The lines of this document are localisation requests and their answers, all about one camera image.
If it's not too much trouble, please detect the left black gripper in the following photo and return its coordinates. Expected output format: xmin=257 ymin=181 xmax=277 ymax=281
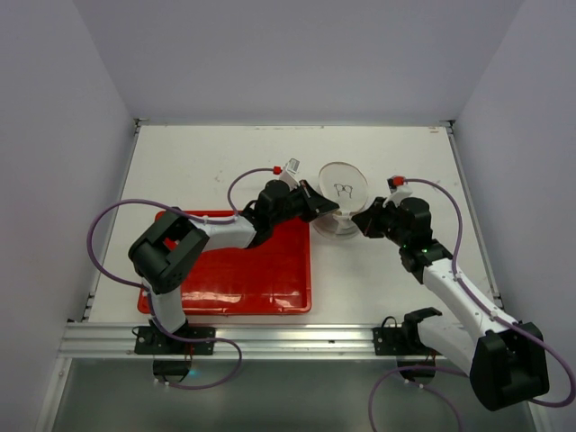
xmin=270 ymin=178 xmax=338 ymax=226

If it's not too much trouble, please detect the white mesh laundry bag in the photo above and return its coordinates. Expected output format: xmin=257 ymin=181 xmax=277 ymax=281
xmin=312 ymin=162 xmax=369 ymax=240

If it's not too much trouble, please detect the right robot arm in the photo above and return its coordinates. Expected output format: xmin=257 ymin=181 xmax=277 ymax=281
xmin=352 ymin=197 xmax=550 ymax=411

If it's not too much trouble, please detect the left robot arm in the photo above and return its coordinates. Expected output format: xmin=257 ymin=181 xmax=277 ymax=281
xmin=128 ymin=180 xmax=339 ymax=354

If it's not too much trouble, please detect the red plastic tray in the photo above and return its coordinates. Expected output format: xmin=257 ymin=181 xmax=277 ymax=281
xmin=136 ymin=209 xmax=313 ymax=316

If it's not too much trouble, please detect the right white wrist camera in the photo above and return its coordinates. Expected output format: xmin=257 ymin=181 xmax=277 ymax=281
xmin=383 ymin=175 xmax=412 ymax=207

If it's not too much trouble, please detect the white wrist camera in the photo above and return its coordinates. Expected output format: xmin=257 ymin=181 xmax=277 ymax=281
xmin=383 ymin=175 xmax=412 ymax=207
xmin=278 ymin=158 xmax=300 ymax=190

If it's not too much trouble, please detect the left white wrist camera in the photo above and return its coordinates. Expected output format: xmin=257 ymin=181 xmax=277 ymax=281
xmin=278 ymin=158 xmax=300 ymax=190

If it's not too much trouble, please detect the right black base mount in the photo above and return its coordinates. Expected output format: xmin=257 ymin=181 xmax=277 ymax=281
xmin=372 ymin=307 xmax=442 ymax=356

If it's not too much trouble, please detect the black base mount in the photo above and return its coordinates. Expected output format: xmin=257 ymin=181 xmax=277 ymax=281
xmin=372 ymin=307 xmax=442 ymax=356
xmin=132 ymin=324 xmax=216 ymax=356

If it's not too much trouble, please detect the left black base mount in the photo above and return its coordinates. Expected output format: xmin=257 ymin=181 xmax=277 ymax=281
xmin=132 ymin=324 xmax=216 ymax=356

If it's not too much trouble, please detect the aluminium mounting rail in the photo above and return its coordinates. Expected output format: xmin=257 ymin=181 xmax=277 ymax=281
xmin=58 ymin=319 xmax=532 ymax=360

